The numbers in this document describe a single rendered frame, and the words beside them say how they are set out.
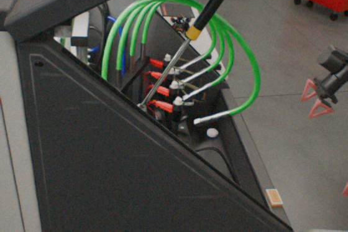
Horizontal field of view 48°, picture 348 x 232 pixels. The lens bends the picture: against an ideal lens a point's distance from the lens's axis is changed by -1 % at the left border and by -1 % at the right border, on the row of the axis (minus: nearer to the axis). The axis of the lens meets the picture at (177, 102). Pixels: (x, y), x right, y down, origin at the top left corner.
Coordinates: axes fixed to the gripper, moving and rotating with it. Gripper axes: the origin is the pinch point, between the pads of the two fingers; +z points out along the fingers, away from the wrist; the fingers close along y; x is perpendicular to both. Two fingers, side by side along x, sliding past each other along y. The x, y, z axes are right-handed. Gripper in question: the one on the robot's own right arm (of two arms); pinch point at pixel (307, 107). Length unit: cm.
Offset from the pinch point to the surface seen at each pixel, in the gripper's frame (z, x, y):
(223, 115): 1.5, -38.0, 30.7
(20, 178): 17, -74, 59
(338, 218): 62, 99, -38
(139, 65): 17, -56, 1
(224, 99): 16.6, -22.0, -7.0
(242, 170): 20.6, -15.0, 20.7
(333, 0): -3, 171, -350
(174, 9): 22, -41, -77
